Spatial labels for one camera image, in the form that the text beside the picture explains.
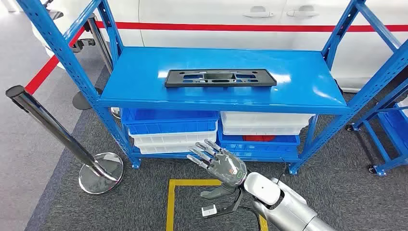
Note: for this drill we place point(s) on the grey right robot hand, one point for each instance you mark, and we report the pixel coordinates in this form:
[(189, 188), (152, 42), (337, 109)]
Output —
[(228, 167)]

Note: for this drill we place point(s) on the black plastic car part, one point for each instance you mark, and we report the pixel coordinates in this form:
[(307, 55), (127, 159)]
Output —
[(173, 79)]

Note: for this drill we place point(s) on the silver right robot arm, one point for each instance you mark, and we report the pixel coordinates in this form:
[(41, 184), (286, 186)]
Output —
[(293, 210)]

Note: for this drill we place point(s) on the blue steel shelf rack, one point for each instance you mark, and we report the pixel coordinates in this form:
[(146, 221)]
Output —
[(143, 63)]

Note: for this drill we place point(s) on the red plastic object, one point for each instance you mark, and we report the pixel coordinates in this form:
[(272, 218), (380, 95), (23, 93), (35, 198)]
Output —
[(258, 138)]

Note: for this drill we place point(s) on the white plastic bin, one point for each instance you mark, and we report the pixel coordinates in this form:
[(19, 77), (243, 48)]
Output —
[(165, 138), (404, 103), (261, 120), (159, 149), (255, 130)]

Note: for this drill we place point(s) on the blue plastic bin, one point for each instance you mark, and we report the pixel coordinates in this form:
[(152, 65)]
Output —
[(280, 146), (165, 126), (398, 124)]

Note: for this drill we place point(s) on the yellow floor tape square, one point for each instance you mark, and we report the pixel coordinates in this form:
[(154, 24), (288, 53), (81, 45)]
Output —
[(170, 207)]

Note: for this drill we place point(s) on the red barrier belt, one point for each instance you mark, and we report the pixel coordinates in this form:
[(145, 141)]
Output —
[(47, 68), (223, 27)]

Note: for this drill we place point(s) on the blue wheeled rack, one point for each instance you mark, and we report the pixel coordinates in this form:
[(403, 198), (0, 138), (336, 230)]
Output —
[(377, 143)]

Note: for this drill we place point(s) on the white car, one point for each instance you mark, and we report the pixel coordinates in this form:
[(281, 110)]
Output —
[(207, 12)]

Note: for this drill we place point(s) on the black stanchion post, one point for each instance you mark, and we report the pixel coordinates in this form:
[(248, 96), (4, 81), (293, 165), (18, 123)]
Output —
[(83, 100)]

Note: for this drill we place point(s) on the chrome stanchion post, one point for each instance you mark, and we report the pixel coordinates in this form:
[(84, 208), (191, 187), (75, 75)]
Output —
[(47, 122), (99, 41)]

